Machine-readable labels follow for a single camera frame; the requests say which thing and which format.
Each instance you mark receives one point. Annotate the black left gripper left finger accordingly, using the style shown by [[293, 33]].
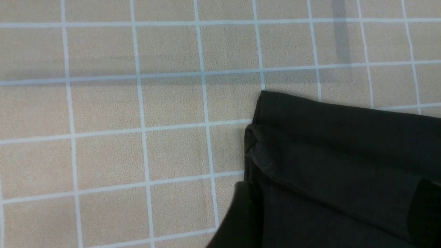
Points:
[[242, 226]]

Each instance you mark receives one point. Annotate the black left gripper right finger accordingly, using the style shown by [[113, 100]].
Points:
[[424, 216]]

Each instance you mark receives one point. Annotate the dark gray long-sleeve shirt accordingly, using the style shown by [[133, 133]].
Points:
[[335, 176]]

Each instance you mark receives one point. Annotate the checkered beige table mat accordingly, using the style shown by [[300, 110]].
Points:
[[122, 121]]

